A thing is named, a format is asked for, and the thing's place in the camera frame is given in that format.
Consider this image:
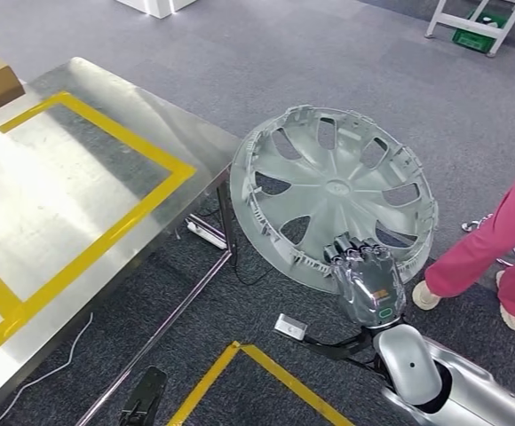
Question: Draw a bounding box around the green plastic crate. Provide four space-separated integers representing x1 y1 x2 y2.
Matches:
452 10 510 54

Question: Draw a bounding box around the white lit plinth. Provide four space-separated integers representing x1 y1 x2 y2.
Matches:
115 0 196 20

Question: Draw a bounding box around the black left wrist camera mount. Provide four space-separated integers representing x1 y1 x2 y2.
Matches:
119 365 168 426

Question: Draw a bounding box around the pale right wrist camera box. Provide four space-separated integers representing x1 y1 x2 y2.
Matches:
274 312 308 343

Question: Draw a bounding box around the chrome base stool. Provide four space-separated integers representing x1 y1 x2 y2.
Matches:
461 212 515 269

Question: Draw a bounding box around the stainless steel workbench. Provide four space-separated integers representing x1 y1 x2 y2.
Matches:
0 57 242 426

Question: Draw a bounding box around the person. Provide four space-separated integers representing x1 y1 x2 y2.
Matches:
411 144 515 335

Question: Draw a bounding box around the white floor cable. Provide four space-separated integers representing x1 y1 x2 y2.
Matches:
0 312 94 426

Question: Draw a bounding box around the grey plastic wheel hubcap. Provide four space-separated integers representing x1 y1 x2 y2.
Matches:
230 104 439 296

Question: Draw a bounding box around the black cable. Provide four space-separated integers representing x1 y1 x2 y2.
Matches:
230 234 276 288

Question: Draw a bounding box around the white metal frame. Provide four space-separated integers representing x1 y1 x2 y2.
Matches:
425 0 515 59

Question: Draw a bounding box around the yellow floor tape outline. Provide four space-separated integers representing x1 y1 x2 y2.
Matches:
166 341 356 426

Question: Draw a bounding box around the white power strip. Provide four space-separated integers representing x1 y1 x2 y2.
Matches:
186 218 228 251

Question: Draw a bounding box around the yellow tape on workbench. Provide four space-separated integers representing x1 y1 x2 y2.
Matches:
0 91 197 370

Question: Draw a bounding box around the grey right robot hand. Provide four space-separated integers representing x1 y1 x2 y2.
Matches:
322 234 407 328

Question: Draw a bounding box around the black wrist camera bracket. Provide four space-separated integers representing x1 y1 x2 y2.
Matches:
302 326 376 364

